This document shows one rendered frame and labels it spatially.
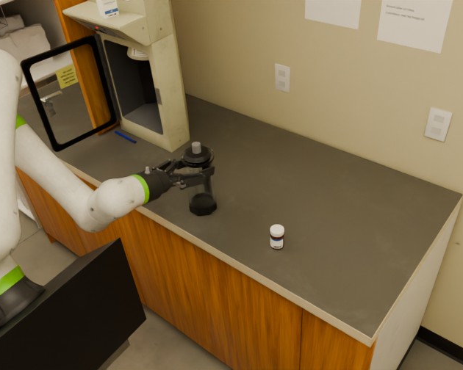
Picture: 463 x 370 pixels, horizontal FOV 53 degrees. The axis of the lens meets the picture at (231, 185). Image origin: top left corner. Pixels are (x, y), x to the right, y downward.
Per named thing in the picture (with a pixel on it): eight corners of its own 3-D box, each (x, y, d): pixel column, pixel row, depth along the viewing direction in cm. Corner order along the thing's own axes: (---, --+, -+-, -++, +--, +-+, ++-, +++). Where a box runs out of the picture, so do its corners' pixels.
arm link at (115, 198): (117, 216, 120) (98, 178, 121) (95, 230, 128) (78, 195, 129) (156, 200, 131) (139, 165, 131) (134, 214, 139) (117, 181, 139)
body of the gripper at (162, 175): (163, 178, 135) (185, 169, 142) (143, 167, 139) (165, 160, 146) (162, 200, 138) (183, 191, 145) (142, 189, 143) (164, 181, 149)
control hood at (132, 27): (94, 26, 179) (87, 0, 172) (151, 44, 162) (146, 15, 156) (69, 37, 172) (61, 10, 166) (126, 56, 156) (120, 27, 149)
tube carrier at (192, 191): (201, 190, 171) (196, 142, 157) (224, 202, 165) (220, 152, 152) (181, 206, 164) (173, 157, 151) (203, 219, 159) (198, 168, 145)
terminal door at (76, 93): (117, 122, 204) (94, 34, 178) (54, 153, 189) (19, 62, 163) (116, 121, 205) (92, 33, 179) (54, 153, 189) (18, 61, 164)
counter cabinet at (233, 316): (130, 185, 328) (98, 67, 270) (414, 341, 222) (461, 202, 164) (49, 242, 290) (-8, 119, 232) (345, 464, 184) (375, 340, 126)
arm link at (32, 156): (4, 139, 121) (33, 117, 129) (-9, 156, 129) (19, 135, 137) (106, 233, 130) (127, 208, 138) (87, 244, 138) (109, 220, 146)
